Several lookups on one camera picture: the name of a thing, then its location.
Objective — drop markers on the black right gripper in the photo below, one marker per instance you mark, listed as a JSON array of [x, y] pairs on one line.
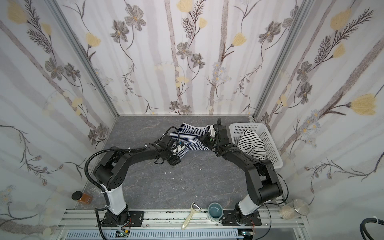
[[208, 141]]

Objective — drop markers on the blue white striped tank top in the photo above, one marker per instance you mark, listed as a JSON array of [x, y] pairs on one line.
[[189, 136]]

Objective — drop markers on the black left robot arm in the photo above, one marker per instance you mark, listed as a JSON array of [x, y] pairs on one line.
[[111, 171]]

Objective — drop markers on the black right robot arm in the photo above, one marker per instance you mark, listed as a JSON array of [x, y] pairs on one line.
[[262, 180]]

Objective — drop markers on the black white striped tank top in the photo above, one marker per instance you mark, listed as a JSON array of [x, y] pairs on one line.
[[251, 144]]

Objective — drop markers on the white plastic laundry basket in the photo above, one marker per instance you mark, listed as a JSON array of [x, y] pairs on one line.
[[237, 129]]

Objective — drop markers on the cream vegetable peeler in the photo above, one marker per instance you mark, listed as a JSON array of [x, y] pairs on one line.
[[194, 209]]

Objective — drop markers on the teal ceramic mug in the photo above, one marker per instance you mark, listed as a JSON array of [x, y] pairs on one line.
[[215, 212]]

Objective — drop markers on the amber spice jar black lid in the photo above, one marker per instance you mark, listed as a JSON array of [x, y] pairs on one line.
[[82, 198]]

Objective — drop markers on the clear jar with metal lid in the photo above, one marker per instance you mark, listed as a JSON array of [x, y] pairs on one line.
[[295, 209]]

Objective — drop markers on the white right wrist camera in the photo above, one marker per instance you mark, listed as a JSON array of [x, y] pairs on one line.
[[212, 131]]

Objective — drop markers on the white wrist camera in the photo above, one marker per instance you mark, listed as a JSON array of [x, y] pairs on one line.
[[212, 131], [180, 146]]

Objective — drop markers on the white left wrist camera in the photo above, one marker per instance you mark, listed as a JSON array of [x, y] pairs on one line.
[[180, 146]]

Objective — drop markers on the aluminium mounting rail frame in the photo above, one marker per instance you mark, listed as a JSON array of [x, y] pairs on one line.
[[167, 225]]

